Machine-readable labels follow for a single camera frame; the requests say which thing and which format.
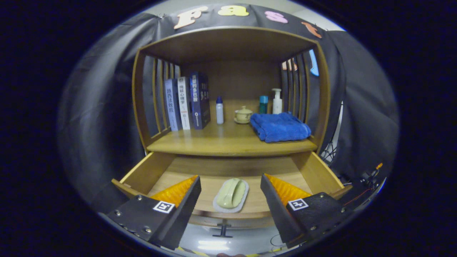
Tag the light blue book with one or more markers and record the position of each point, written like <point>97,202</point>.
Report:
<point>173,107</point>

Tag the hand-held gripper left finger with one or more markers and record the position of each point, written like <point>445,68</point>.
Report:
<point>178,217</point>

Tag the black tripod stand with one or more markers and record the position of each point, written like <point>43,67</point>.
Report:
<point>330,151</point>

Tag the black equipment with orange tip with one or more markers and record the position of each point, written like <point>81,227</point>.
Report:
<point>371,175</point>

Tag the beige lidded tea cup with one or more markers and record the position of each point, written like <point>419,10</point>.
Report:
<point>244,115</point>

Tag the teal bottle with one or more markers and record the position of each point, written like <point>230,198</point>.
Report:
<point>263,105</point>

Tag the wooden countertop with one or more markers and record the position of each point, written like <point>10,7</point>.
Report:
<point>221,139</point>

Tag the folded blue towel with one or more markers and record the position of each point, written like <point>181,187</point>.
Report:
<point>280,128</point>

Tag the white pump bottle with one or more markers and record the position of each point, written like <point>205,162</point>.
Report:
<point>277,105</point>

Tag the white book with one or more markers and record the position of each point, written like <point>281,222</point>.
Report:
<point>184,103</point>

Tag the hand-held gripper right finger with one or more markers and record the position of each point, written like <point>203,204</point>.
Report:
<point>276,214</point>

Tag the pale green brush white sponge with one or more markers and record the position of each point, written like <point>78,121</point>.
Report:
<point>230,194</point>

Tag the wooden cabinet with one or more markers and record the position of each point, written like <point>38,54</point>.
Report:
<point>242,78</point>

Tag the dark blue book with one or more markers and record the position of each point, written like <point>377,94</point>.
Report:
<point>198,103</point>

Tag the black backdrop cloth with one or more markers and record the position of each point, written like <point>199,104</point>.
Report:
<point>107,107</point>

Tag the white bottle with blue cap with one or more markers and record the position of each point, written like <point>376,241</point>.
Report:
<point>220,114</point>

